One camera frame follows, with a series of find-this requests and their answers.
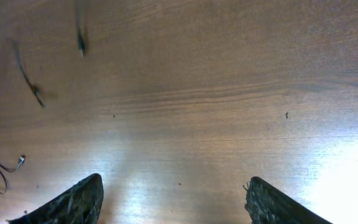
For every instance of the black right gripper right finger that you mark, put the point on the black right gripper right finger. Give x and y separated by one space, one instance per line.
266 204

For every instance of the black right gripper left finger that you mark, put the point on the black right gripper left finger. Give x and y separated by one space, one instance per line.
79 204

